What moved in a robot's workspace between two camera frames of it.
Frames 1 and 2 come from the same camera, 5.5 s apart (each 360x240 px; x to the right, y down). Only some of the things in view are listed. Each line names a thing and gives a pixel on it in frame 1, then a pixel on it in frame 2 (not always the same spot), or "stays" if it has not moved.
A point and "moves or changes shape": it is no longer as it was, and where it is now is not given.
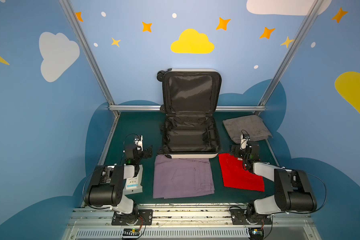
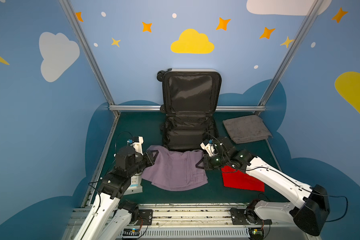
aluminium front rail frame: x=190 y=223 stays
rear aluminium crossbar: x=158 y=108 stays
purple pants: x=178 y=177 moves or changes shape
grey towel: x=253 y=126 stays
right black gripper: x=237 y=150 to x=210 y=162
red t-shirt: x=235 y=176 stays
